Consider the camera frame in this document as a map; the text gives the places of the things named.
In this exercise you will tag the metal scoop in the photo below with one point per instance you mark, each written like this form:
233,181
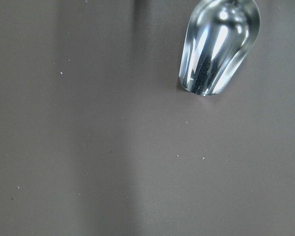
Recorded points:
219,36

